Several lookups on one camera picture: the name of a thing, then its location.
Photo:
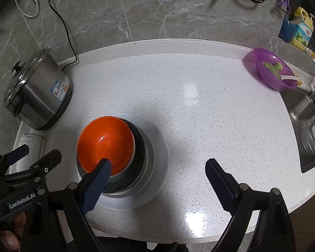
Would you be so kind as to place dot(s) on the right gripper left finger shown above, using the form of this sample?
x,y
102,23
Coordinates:
x,y
93,184

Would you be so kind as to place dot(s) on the steel rice cooker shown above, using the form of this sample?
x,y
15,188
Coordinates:
x,y
39,91

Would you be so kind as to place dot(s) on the yellow detergent bottle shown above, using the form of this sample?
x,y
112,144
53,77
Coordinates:
x,y
304,27

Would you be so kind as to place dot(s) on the glass bowl in sink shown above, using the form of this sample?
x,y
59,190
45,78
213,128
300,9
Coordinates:
x,y
308,138

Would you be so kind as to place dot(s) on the large white plate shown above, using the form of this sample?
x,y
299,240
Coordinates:
x,y
149,184

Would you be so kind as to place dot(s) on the orange plastic bowl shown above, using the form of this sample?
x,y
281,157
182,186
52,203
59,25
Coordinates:
x,y
105,137

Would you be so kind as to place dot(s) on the white folded cloth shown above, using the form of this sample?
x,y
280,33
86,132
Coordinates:
x,y
36,146

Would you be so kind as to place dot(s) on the person's left hand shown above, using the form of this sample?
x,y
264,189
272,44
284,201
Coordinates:
x,y
11,240

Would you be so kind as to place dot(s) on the white deep plate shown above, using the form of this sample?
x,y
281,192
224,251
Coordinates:
x,y
144,167

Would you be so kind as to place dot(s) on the white bowl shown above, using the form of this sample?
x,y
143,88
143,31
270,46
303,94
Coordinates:
x,y
129,162

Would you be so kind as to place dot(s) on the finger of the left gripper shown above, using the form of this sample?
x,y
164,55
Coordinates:
x,y
42,167
12,157

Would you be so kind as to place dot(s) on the blue green patterned bowl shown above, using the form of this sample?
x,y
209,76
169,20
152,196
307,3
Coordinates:
x,y
127,178

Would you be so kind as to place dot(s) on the green vegetable stalk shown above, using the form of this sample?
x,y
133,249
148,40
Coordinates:
x,y
278,66
271,69

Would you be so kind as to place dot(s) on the yellow sponge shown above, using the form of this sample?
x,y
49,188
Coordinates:
x,y
300,82

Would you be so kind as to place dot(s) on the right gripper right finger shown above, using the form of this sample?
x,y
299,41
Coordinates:
x,y
224,184

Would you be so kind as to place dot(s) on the blue utensil cup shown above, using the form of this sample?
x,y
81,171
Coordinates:
x,y
287,31

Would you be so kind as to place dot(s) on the green vegetable stalk back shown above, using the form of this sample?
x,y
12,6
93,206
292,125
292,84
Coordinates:
x,y
278,66

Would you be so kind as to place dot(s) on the purple plastic basin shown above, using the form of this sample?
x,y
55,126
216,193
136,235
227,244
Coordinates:
x,y
263,55

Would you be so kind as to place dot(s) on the green vegetable stalk front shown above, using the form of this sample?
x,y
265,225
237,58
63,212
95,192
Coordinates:
x,y
271,69

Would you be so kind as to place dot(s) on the stainless steel sink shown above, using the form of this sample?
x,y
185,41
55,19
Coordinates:
x,y
300,108

